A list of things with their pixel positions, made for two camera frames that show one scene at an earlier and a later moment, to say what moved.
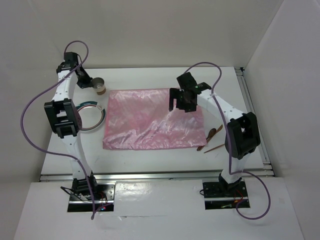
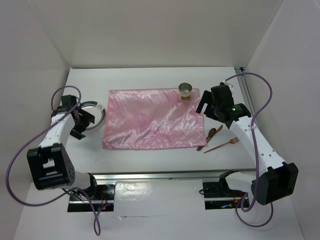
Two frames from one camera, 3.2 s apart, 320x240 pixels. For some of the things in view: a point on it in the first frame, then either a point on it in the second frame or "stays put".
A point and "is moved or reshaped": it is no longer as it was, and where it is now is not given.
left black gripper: (86, 82) -> (86, 116)
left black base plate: (103, 194) stays put
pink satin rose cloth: (140, 118) stays put
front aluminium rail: (155, 176) stays put
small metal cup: (98, 85) is moved or reshaped
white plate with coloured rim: (92, 115) stays put
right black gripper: (174, 93) -> (206, 98)
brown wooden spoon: (219, 128) stays put
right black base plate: (215, 198) stays put
